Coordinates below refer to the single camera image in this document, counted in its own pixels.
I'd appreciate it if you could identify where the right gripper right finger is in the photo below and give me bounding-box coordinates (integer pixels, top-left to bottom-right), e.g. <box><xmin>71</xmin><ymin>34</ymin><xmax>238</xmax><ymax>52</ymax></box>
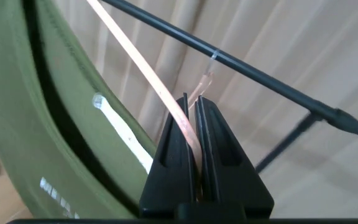
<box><xmin>194</xmin><ymin>95</ymin><xmax>275</xmax><ymax>219</ymax></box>

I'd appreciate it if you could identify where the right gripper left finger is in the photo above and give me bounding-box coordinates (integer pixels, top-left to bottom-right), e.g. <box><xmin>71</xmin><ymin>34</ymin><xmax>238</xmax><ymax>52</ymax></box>
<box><xmin>139</xmin><ymin>92</ymin><xmax>201</xmax><ymax>219</ymax></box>

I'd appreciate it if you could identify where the green printed T-shirt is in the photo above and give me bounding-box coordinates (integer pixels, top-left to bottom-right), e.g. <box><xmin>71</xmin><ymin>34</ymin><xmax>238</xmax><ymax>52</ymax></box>
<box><xmin>0</xmin><ymin>0</ymin><xmax>158</xmax><ymax>220</ymax></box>

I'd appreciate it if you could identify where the black clothes rack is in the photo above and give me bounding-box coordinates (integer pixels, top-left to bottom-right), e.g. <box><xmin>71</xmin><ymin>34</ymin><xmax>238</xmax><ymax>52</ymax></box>
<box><xmin>99</xmin><ymin>0</ymin><xmax>358</xmax><ymax>174</ymax></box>

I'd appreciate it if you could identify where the beige curtain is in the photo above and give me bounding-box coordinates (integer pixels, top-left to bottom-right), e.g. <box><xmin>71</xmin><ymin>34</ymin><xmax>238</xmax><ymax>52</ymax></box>
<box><xmin>52</xmin><ymin>0</ymin><xmax>358</xmax><ymax>219</ymax></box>

